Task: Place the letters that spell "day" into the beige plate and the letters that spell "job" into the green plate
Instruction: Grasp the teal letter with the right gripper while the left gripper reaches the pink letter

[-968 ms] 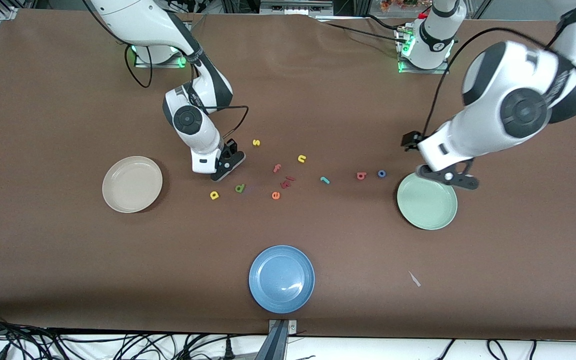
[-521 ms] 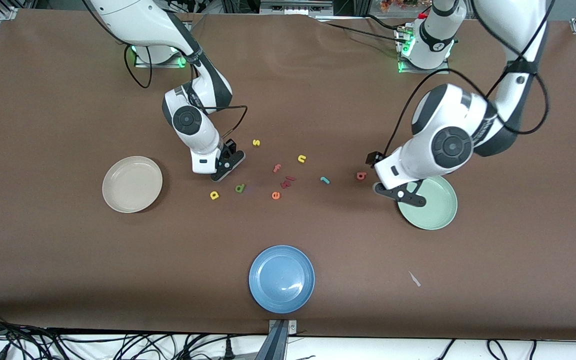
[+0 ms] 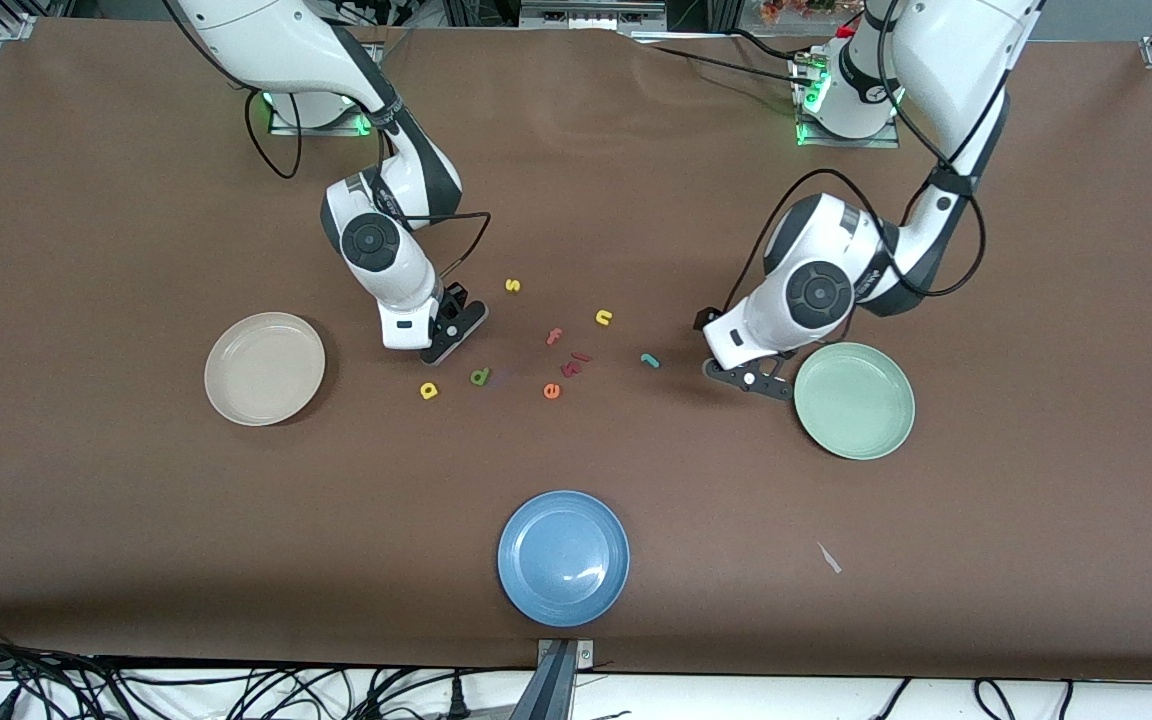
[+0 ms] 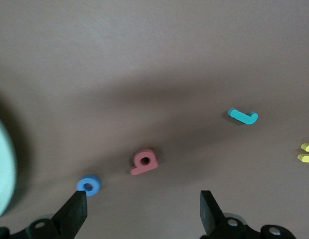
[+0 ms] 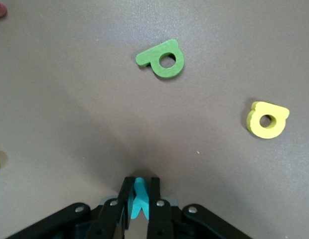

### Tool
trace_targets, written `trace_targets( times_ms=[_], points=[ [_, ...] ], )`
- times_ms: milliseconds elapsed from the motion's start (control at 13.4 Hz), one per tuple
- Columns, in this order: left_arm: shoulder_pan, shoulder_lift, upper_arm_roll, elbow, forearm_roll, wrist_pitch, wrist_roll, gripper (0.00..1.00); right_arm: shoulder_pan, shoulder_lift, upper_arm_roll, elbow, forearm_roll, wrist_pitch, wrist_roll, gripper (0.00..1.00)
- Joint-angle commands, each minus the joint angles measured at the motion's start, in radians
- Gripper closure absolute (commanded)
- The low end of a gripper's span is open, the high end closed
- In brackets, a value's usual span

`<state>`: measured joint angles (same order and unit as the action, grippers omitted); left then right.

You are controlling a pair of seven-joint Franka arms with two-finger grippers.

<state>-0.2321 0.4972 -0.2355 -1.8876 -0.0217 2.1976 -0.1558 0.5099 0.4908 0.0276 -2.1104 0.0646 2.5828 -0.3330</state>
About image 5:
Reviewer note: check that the yellow letter a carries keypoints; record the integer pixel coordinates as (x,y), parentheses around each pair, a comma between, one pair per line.
(254,124)

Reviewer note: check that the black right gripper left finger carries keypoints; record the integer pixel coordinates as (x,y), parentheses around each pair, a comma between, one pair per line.
(109,219)

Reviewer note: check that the teal letter y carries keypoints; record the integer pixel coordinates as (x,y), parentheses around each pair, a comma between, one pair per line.
(140,199)

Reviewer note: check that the brown table cover sheet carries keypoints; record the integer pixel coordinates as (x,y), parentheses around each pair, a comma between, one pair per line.
(69,112)

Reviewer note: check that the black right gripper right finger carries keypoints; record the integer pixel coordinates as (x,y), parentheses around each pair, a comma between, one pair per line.
(159,219)

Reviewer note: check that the green letter d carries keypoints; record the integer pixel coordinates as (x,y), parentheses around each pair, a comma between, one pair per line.
(154,53)

